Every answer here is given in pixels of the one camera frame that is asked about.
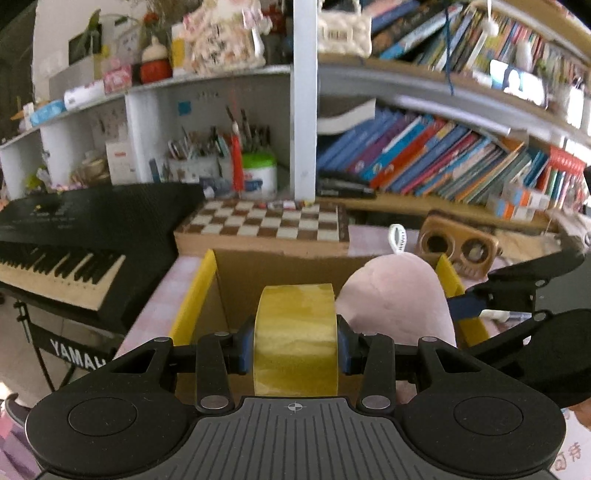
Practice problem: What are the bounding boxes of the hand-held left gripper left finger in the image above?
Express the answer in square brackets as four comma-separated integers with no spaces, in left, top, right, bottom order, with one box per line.
[108,316,256,414]

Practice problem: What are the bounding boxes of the black keyboard stand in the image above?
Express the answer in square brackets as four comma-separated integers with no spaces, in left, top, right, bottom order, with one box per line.
[14,300,121,402]

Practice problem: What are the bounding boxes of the red white round figurine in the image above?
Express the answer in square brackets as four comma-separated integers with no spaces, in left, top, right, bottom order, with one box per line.
[140,37,173,85]

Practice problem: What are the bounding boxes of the orange white carton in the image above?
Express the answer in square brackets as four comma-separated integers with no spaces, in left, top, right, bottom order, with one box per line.
[501,182,552,210]
[485,194,520,220]

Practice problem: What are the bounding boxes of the pink plush toy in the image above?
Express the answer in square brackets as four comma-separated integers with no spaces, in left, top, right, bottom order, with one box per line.
[335,224,458,407]

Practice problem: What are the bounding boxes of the bunch of pens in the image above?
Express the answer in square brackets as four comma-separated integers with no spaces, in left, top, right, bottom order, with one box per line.
[166,106,273,160]

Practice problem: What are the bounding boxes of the green potted plant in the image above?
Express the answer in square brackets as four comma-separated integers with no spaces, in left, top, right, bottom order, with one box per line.
[69,9,139,65]

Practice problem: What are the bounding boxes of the floral cloth doll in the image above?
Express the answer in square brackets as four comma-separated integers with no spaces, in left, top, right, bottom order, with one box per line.
[182,0,266,75]

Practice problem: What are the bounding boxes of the white bookshelf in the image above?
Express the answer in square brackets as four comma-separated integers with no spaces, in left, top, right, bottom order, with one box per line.
[0,0,591,232]

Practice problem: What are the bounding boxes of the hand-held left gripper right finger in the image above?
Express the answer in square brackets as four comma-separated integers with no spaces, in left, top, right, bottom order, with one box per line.
[336,315,483,412]

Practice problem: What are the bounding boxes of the yellow cardboard box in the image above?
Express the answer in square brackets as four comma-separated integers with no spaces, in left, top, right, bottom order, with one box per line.
[168,249,490,402]

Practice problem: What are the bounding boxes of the black stapler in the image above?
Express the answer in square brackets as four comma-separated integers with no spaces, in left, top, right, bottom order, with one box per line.
[318,178,377,200]

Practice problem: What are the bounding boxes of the black electronic keyboard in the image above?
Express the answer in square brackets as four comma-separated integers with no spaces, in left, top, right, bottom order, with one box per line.
[0,182,206,335]

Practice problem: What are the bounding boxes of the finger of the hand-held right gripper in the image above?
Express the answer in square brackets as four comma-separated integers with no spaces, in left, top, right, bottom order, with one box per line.
[466,310,555,366]
[445,249,591,321]

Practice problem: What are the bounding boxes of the long row of leaning books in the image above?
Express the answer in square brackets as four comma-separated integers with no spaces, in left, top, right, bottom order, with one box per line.
[316,108,591,217]

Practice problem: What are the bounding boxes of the white quilted bag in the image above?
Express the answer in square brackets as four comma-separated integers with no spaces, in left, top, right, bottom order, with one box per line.
[316,0,372,58]

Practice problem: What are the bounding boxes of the pink tissue pack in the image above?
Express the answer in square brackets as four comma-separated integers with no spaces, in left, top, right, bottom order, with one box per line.
[102,65,134,93]

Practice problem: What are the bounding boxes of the blue tissue pack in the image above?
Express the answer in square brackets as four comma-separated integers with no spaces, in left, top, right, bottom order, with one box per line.
[28,100,68,127]

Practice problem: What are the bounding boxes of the wooden chessboard box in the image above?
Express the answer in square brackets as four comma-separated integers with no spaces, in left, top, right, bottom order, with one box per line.
[173,199,352,258]

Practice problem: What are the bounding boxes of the row of books under ceiling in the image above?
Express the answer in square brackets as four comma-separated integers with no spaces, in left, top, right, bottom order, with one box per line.
[369,0,587,100]

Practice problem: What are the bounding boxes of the pink printed desk mat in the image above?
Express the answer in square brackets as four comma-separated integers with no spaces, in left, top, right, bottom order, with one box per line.
[111,222,591,480]

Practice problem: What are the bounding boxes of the green lid white canister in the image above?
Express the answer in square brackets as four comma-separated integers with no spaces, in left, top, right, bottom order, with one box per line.
[241,152,279,200]

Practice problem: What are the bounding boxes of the dark wooden door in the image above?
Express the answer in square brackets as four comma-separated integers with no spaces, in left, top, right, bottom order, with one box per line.
[0,0,38,139]

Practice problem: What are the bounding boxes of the yellow tape roll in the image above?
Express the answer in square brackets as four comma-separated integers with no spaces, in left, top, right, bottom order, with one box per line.
[253,284,340,397]

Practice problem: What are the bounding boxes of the brown retro radio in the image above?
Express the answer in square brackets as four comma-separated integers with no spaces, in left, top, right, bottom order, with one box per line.
[418,210,504,280]

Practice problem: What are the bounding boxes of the white box with red label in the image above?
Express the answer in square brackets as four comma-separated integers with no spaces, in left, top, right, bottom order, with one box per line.
[105,138,137,185]

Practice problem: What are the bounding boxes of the grey cardboard box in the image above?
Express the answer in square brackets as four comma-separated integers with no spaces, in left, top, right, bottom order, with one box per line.
[48,55,102,97]

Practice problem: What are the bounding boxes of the white pen holder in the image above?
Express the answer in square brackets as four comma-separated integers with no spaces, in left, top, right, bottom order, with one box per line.
[167,154,220,184]

